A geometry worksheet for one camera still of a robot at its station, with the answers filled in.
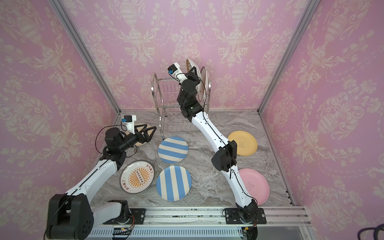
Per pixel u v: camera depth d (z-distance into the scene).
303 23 0.73
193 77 0.66
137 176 0.87
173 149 0.98
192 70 0.72
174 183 0.85
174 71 0.65
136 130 0.70
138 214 0.75
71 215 0.40
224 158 0.64
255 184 0.84
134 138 0.71
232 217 0.73
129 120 0.70
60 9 0.70
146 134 0.70
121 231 0.73
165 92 0.94
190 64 0.74
